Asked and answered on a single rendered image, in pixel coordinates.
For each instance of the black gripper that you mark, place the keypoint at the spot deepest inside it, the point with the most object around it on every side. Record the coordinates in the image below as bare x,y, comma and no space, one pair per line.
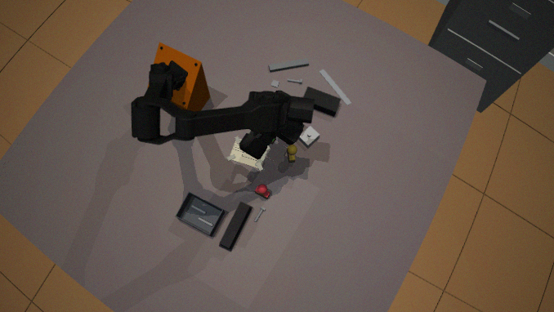
255,144

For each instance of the yellow rubber stamp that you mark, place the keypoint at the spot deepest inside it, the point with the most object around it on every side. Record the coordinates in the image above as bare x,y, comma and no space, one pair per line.
291,150

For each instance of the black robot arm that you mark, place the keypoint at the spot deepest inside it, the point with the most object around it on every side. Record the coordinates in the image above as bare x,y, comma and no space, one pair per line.
264,112

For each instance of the grey flat bar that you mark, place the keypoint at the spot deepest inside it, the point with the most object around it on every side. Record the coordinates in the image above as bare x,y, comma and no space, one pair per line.
288,65
335,87

